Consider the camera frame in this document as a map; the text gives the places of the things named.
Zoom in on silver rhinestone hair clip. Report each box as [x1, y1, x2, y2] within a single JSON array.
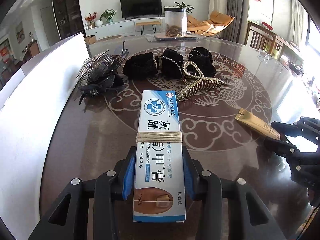
[[75, 50, 118, 86]]

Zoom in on blue white ointment box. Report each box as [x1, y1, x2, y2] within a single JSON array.
[[133, 90, 185, 223]]

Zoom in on clear plastic jar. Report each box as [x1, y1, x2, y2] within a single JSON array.
[[164, 7, 187, 37]]

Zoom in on gold pearl hair clip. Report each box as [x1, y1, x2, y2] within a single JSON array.
[[176, 61, 225, 102]]

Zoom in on red flowers white vase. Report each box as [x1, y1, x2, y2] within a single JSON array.
[[84, 11, 103, 29]]

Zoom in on wooden dining chair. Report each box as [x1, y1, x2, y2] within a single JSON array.
[[245, 21, 283, 55]]

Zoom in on black mesh flower hair clip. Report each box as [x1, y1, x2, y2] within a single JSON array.
[[78, 59, 124, 104]]

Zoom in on cardboard box on floor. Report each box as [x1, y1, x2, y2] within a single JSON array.
[[85, 35, 97, 46]]

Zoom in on black television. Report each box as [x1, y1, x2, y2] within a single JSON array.
[[120, 0, 162, 18]]

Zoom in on orange lounge chair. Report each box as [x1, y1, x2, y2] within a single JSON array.
[[187, 11, 234, 36]]

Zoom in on white storage box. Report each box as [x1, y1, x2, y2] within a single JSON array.
[[1, 34, 89, 239]]

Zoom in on black velvet pearl scrunchie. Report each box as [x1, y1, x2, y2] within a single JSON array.
[[156, 48, 184, 80]]

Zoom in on wooden bench stool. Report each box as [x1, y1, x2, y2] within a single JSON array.
[[136, 21, 161, 35]]

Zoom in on white tv cabinet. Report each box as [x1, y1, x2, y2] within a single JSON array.
[[86, 17, 165, 40]]

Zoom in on gold cosmetic tube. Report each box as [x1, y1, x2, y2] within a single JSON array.
[[235, 108, 281, 140]]

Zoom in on green potted plant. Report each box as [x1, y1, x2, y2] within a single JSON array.
[[100, 9, 117, 23]]

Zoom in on tray under jar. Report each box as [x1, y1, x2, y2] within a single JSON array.
[[153, 33, 197, 41]]

